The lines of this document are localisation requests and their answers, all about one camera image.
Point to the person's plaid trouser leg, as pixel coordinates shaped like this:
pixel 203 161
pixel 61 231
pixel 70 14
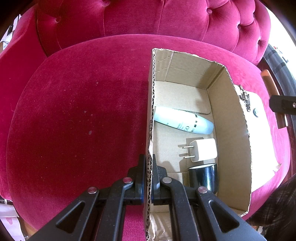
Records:
pixel 277 204

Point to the cardboard box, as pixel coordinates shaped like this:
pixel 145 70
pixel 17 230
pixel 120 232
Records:
pixel 231 139

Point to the dark wooden bed frame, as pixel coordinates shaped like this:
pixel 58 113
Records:
pixel 268 81

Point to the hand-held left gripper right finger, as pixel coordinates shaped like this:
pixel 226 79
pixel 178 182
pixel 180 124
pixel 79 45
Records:
pixel 158 185

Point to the black round container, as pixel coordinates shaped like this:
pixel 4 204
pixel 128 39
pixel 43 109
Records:
pixel 203 177

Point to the white bag with pink print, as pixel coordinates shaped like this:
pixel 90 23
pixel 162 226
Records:
pixel 9 220

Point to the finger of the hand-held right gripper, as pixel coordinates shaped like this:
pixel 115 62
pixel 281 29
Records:
pixel 282 104

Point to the light blue bottle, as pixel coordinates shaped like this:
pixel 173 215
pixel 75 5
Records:
pixel 182 120

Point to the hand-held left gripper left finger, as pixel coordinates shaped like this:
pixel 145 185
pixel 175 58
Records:
pixel 140 185

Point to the white charger plug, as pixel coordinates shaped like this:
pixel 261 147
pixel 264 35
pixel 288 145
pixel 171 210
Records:
pixel 204 149

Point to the red velvet tufted sofa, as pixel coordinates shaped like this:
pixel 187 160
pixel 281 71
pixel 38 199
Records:
pixel 81 115

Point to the grey plaid bed blanket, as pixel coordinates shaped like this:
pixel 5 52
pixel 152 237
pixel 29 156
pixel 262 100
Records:
pixel 277 69

